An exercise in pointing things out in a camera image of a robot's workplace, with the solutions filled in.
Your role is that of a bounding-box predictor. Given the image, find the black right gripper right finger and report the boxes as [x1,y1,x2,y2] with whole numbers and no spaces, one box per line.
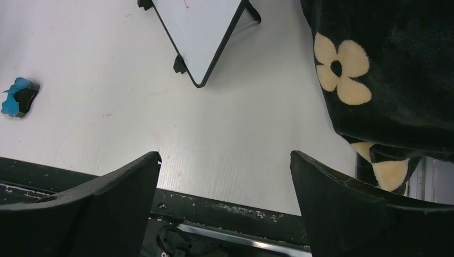
[290,150,453,256]

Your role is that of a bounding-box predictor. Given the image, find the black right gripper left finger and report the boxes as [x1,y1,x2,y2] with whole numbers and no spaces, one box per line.
[1,152,162,256]

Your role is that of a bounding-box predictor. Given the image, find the blue black eraser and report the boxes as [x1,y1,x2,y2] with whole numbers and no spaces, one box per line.
[1,77,40,118]

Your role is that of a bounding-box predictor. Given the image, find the black blanket cream flowers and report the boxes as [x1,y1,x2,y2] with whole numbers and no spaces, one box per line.
[301,1,453,194]

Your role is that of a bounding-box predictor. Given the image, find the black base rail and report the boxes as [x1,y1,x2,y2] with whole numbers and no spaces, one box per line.
[1,158,311,256]

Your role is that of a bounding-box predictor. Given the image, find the white whiteboard black frame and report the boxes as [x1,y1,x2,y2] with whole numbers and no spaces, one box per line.
[137,1,262,88]

